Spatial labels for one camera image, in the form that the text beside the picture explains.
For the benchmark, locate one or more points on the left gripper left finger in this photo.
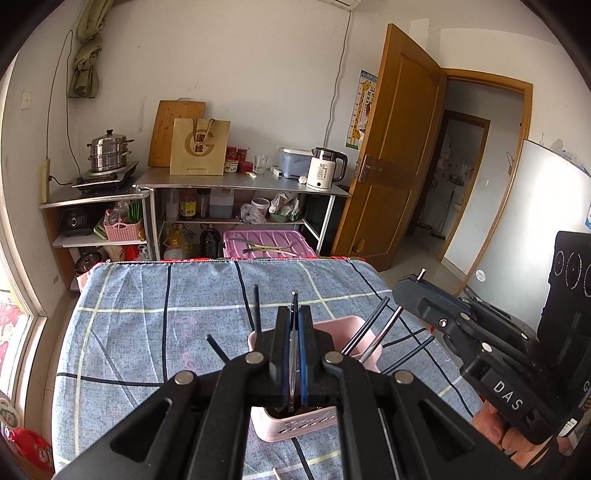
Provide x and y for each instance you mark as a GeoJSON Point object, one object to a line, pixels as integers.
{"type": "Point", "coordinates": [194, 427]}

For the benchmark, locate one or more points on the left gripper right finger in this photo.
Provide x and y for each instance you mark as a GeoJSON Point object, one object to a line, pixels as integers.
{"type": "Point", "coordinates": [392, 426]}

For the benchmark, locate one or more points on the black chopstick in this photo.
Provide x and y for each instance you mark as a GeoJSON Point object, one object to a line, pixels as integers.
{"type": "Point", "coordinates": [358, 337]}
{"type": "Point", "coordinates": [256, 310]}
{"type": "Point", "coordinates": [423, 347]}
{"type": "Point", "coordinates": [217, 349]}

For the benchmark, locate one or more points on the metal chopstick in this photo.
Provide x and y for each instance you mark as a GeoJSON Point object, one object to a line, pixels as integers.
{"type": "Point", "coordinates": [293, 360]}
{"type": "Point", "coordinates": [380, 337]}

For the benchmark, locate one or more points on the right hand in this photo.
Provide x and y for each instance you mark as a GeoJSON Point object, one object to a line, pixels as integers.
{"type": "Point", "coordinates": [491, 424]}

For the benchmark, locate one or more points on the blue plaid tablecloth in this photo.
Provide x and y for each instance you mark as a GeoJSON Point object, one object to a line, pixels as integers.
{"type": "Point", "coordinates": [137, 324]}

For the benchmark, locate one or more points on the pink plastic crate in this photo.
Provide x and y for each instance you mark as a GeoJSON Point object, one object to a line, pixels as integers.
{"type": "Point", "coordinates": [265, 244]}

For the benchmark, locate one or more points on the white refrigerator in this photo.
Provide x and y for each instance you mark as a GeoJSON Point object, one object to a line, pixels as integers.
{"type": "Point", "coordinates": [548, 195]}

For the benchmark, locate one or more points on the pink woven basket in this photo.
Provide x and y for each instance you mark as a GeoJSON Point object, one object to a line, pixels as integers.
{"type": "Point", "coordinates": [121, 231]}

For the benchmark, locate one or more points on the metal shelf table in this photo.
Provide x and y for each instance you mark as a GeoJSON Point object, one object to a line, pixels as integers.
{"type": "Point", "coordinates": [245, 185]}

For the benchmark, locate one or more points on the small side shelf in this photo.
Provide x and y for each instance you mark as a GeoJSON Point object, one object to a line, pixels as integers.
{"type": "Point", "coordinates": [74, 222]}

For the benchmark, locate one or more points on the white plastic jug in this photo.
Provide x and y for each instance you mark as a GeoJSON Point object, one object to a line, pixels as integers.
{"type": "Point", "coordinates": [221, 203]}

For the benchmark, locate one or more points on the soy sauce bottle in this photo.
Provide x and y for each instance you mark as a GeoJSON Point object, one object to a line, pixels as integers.
{"type": "Point", "coordinates": [187, 204]}

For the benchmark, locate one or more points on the induction cooker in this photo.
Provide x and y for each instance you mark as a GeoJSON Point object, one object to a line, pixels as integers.
{"type": "Point", "coordinates": [105, 180]}

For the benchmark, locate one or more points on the red lidded jar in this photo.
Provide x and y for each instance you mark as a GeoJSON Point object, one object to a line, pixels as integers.
{"type": "Point", "coordinates": [231, 160]}

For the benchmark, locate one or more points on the white electric kettle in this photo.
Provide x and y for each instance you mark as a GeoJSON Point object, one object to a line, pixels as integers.
{"type": "Point", "coordinates": [327, 167]}

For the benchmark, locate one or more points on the clear drinking glass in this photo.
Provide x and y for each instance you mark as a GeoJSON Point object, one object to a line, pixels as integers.
{"type": "Point", "coordinates": [259, 164]}

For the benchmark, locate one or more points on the tan paper gift bag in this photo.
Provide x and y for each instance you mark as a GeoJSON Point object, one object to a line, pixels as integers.
{"type": "Point", "coordinates": [198, 147]}

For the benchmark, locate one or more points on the blue plastic container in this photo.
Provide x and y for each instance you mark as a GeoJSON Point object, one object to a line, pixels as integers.
{"type": "Point", "coordinates": [293, 162]}

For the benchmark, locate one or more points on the stainless steel steamer pot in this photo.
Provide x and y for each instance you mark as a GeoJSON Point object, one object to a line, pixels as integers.
{"type": "Point", "coordinates": [108, 152]}

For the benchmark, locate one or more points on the wooden door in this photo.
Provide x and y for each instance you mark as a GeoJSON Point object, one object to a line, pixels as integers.
{"type": "Point", "coordinates": [399, 142]}

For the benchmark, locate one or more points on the green hanging cloth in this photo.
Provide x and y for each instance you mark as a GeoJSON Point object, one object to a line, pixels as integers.
{"type": "Point", "coordinates": [84, 82]}

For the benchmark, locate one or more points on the wall poster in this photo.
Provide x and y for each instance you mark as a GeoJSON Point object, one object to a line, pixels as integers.
{"type": "Point", "coordinates": [365, 93]}

